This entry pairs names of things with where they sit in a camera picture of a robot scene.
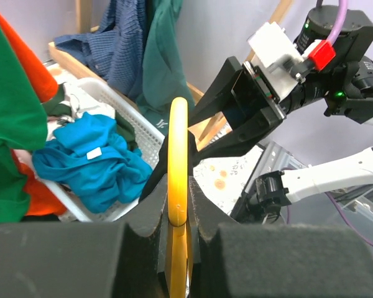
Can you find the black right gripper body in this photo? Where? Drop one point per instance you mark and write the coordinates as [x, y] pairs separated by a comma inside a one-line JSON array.
[[346, 83]]

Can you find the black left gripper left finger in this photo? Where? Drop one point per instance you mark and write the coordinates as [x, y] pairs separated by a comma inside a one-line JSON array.
[[97, 259]]

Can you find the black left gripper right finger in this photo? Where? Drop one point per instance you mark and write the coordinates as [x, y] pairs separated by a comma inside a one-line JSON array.
[[254, 260]]

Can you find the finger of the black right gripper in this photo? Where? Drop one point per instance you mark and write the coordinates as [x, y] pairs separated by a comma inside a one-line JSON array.
[[241, 140], [224, 95]]

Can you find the dark yellow plastic hanger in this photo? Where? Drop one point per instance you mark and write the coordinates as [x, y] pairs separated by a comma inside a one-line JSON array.
[[179, 255]]

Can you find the blue t shirt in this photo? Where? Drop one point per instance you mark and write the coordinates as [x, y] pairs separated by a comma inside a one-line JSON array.
[[93, 160]]

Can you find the black t shirt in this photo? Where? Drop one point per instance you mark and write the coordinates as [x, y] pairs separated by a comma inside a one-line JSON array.
[[176, 158]]

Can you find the green and white t shirt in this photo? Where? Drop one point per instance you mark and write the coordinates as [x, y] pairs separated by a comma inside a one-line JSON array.
[[71, 102]]

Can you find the orange t shirt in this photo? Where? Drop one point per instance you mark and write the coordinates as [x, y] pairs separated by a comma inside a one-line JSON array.
[[42, 200]]

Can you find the floral table cloth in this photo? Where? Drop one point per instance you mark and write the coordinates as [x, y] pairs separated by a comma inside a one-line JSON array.
[[223, 179]]

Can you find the teal green shorts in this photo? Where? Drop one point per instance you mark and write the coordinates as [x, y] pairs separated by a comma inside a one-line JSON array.
[[163, 78]]

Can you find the white plastic basket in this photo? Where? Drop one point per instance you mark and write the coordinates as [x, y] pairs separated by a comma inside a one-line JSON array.
[[139, 133]]

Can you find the blue checkered shorts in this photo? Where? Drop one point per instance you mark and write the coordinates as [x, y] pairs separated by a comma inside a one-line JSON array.
[[115, 51]]

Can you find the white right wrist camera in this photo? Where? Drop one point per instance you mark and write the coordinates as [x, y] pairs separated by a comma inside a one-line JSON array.
[[281, 64]]

